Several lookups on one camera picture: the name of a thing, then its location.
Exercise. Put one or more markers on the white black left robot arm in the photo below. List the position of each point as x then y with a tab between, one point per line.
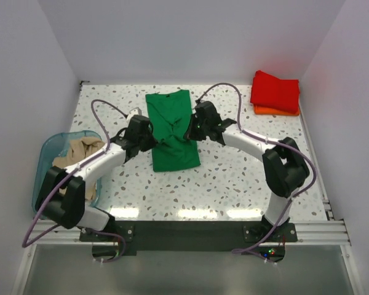
62	194

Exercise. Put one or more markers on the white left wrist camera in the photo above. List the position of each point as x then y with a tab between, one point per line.
134	112

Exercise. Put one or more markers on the clear blue plastic bin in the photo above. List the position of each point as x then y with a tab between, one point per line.
55	146

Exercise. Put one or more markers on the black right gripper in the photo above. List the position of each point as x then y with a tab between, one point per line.
190	134

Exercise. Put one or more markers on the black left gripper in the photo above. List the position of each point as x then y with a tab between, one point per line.
152	143

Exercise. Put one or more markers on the beige crumpled t shirt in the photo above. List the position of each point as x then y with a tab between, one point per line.
78	150

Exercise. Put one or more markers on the red folded t shirt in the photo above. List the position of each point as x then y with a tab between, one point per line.
272	92

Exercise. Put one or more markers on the orange folded t shirt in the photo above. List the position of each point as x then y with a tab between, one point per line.
261	110

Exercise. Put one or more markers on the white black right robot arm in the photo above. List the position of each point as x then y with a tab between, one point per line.
284	165

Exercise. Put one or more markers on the green t shirt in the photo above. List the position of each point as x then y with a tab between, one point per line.
170	115

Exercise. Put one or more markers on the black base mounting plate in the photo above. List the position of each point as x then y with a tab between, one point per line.
128	238

